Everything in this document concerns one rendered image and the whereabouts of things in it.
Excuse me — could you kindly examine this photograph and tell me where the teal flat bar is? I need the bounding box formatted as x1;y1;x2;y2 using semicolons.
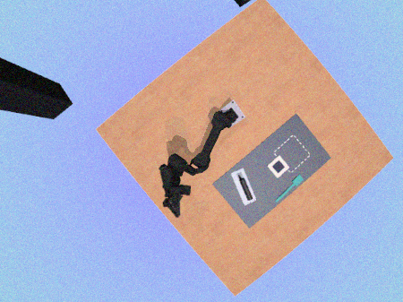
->
275;175;303;203

